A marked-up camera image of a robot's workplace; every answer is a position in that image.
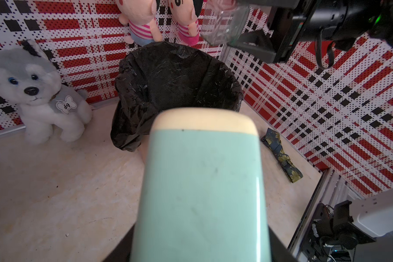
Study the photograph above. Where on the black trash bag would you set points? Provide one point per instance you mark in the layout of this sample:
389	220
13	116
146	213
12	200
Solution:
162	76

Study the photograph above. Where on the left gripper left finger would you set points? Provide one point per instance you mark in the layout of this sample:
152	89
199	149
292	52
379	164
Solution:
122	252

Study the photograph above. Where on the right hanging cartoon doll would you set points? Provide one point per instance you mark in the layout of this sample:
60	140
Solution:
185	13

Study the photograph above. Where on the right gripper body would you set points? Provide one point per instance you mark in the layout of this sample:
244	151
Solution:
286	19

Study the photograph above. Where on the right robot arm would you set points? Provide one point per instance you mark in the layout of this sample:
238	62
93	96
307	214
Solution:
336	126

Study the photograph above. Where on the tan trash bin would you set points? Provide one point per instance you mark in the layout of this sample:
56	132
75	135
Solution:
143	148

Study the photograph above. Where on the dark floral cloth strip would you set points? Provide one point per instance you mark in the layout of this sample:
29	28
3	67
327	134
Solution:
273	142

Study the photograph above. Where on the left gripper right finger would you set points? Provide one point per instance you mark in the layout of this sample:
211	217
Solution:
279	253

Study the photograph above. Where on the left hanging cartoon doll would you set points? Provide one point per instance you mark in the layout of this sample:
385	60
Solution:
140	15

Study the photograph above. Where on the grey husky plush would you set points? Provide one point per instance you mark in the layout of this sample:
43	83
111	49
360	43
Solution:
30	80

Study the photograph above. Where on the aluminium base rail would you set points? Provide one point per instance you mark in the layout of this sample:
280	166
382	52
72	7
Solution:
339	225

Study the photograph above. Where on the clear sharpener shavings tray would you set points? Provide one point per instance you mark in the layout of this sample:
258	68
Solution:
223	21

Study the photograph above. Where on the hanging cartoon doll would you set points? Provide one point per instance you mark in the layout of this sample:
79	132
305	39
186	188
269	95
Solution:
140	15
185	13

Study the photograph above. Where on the light green pencil sharpener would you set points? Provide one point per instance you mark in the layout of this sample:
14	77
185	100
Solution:
202	198

